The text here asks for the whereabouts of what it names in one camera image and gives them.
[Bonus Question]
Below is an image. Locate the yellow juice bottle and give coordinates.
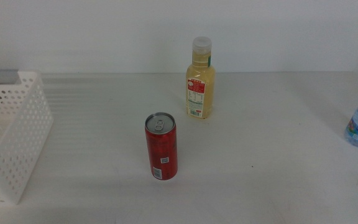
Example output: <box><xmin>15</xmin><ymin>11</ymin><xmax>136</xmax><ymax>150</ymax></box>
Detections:
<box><xmin>185</xmin><ymin>36</ymin><xmax>216</xmax><ymax>119</ymax></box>

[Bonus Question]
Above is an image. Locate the red drink can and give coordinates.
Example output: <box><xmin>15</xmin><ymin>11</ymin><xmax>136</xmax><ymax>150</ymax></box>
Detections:
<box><xmin>144</xmin><ymin>112</ymin><xmax>178</xmax><ymax>181</ymax></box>

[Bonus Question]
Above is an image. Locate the white perforated plastic basket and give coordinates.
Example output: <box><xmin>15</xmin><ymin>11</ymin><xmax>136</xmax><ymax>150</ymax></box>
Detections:
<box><xmin>0</xmin><ymin>70</ymin><xmax>55</xmax><ymax>206</ymax></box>

